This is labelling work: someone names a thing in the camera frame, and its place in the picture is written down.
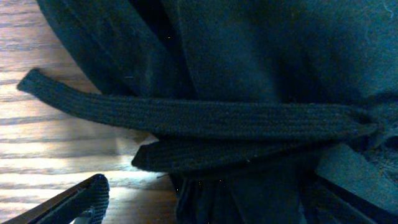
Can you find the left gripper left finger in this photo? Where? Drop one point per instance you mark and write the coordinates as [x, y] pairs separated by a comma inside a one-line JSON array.
[[84, 203]]

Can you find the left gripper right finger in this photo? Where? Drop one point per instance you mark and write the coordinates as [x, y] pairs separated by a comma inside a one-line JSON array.
[[359, 200]]

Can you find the large black garment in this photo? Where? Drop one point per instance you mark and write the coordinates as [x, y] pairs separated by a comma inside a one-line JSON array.
[[246, 98]]

